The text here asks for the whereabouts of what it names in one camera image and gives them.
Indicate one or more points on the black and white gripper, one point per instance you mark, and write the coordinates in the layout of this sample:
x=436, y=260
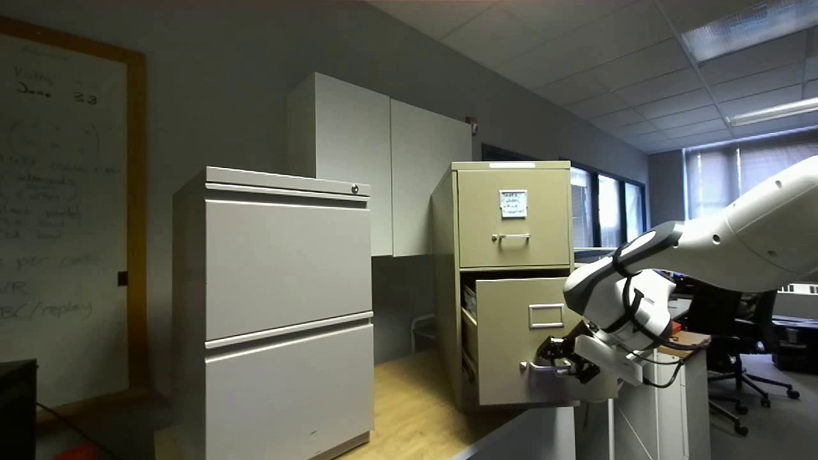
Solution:
x=602, y=360

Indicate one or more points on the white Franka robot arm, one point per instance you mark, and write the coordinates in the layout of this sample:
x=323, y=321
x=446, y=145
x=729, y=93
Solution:
x=750, y=240

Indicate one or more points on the beige metal file cabinet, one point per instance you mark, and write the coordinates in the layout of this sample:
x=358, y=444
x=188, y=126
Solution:
x=444, y=258

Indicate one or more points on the beige drawer with paper label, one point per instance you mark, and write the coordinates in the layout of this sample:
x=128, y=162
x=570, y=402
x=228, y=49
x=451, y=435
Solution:
x=477, y=221

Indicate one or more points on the grey lateral cabinet drawer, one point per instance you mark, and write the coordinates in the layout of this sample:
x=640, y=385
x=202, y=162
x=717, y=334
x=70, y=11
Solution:
x=289, y=401
x=289, y=265

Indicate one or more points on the silver cabinet lock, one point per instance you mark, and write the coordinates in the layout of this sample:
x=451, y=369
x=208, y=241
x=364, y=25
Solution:
x=357, y=190

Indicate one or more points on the grey lateral file cabinet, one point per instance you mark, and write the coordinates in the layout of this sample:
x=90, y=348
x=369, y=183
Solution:
x=193, y=341

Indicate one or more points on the white side table wooden top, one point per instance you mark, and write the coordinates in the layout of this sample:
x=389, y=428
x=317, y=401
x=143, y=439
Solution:
x=672, y=419

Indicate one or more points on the white paper label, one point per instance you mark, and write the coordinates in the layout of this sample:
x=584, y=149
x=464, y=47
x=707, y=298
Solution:
x=513, y=204

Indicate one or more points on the black office chair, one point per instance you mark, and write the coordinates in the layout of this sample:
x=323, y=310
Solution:
x=743, y=341

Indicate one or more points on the window with blinds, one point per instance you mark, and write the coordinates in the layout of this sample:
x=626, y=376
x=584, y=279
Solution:
x=712, y=176

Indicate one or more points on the fluorescent ceiling light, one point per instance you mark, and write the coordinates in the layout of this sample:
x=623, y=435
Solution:
x=775, y=111

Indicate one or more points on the ceiling light panel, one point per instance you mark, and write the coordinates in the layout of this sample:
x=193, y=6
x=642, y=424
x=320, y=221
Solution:
x=750, y=29

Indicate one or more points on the wood framed whiteboard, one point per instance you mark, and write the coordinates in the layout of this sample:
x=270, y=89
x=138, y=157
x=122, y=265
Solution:
x=59, y=214

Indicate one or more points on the black box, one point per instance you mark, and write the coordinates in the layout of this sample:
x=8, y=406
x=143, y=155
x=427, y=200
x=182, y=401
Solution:
x=15, y=410

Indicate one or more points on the white wall cabinet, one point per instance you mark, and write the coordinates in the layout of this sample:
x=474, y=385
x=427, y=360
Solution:
x=358, y=162

